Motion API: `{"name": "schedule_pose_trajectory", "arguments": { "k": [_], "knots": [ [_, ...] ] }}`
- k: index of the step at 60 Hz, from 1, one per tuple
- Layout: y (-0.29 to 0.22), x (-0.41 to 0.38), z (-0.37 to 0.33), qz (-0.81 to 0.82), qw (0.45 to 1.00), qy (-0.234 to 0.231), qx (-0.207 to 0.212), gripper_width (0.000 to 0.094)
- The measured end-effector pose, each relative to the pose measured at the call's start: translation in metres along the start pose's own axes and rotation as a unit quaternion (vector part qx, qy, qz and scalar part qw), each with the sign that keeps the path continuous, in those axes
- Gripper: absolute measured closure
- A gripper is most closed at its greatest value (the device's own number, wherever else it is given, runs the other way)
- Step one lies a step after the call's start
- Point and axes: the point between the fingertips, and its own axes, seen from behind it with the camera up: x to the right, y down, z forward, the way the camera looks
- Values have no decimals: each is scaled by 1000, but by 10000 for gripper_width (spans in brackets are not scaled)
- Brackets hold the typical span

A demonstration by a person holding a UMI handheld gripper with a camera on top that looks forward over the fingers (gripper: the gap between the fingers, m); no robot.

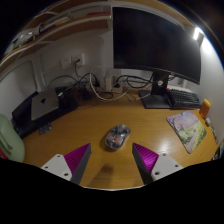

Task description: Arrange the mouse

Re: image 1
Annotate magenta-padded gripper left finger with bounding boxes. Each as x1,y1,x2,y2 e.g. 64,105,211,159
40,142,93,186

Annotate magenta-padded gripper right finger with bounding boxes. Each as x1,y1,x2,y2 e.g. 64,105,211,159
131,142,184,186

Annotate transparent computer mouse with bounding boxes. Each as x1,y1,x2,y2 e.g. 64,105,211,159
104,124,132,150

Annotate cherry blossom print mouse pad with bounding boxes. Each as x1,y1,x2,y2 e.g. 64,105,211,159
166,110,208,155

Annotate silver mini computer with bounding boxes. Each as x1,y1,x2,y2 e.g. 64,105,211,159
30,87,60,122

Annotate black box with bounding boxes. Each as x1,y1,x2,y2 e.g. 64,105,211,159
11,85,80,140

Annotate pale green container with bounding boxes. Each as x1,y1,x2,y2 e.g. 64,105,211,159
0,113,26,164

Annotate dark grey mechanical keyboard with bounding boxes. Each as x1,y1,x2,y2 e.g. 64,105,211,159
165,87,202,110

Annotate white power strip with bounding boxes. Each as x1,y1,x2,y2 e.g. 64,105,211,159
85,81,124,95

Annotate orange jar with yellow lid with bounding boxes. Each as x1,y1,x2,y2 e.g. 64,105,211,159
199,98,212,120

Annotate white charger block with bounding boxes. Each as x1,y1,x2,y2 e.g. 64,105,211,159
104,74,115,91

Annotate black curved computer monitor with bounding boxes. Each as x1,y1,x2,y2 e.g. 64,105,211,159
111,5,202,110

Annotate white cable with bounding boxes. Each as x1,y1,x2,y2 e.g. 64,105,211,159
89,64,132,102

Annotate black wall plug cable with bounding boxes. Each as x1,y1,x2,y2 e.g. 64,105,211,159
48,62,101,91

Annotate white wall socket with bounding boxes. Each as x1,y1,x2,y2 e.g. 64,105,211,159
60,55,72,70
70,53,86,67

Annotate wooden wall shelf unit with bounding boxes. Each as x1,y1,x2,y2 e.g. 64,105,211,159
0,0,113,73

